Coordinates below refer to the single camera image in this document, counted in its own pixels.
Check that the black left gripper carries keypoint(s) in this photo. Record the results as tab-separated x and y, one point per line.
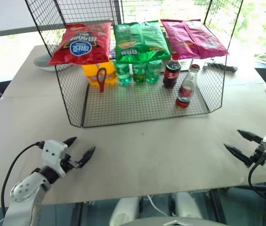
67	163

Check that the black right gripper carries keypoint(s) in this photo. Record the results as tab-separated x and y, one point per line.
259	153

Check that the orange soda bottle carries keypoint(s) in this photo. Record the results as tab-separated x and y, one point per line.
89	73

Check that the glass cola bottle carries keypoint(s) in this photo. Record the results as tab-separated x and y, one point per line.
186	90

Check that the green soda bottle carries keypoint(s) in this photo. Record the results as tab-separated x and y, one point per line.
123	74
139	75
154	73

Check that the dark cola bottle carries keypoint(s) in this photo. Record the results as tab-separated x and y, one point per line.
171	73

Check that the black table leg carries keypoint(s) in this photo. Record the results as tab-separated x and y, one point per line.
217	207

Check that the white rounded robot leg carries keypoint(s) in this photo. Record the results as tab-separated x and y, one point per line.
187	204
124	210

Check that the black flat tool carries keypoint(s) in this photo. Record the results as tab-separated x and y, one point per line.
220	66

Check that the white green cloth bag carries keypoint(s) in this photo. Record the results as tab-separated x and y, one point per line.
265	58

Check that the red chip bag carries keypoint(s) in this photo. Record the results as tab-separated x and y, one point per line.
83	44

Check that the pink chip bag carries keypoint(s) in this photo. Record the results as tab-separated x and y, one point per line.
194	40

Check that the green chip bag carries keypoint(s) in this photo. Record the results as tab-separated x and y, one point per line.
140	40

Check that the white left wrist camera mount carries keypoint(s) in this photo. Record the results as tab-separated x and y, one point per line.
52	153

